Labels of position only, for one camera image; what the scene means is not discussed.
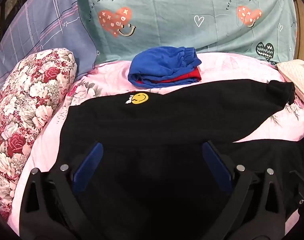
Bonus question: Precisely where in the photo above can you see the teal heart print sheet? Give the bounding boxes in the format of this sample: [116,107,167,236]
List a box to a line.
[77,0,298,64]

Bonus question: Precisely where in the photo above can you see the dark lattice headboard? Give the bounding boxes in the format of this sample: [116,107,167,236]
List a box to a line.
[0,0,21,55]

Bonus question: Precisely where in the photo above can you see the cream textured cloth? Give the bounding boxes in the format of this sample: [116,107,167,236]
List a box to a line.
[276,59,304,111]

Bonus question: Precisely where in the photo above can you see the purple plaid pillow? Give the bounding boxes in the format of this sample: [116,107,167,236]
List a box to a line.
[0,0,100,85]

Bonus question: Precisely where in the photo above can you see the black pants with smiley patch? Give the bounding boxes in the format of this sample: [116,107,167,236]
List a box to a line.
[57,79,304,240]

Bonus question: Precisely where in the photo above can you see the red floral rolled quilt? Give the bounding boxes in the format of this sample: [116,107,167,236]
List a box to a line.
[0,47,78,221]

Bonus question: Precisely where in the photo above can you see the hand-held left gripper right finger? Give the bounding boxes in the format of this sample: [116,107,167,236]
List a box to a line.
[202,141,292,240]

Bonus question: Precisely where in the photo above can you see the blue folded pants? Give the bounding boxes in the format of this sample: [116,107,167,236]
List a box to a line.
[128,46,202,89]

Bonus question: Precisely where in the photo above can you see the wooden bed frame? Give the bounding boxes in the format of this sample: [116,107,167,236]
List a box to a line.
[293,0,304,61]

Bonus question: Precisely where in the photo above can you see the red folded garment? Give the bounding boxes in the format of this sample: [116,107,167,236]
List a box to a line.
[136,70,201,88]

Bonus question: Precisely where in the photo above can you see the pink floral bed sheet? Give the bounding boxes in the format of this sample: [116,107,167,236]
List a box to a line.
[7,52,304,233]

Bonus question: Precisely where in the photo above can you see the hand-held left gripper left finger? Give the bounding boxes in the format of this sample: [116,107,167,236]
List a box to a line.
[19,142,104,240]

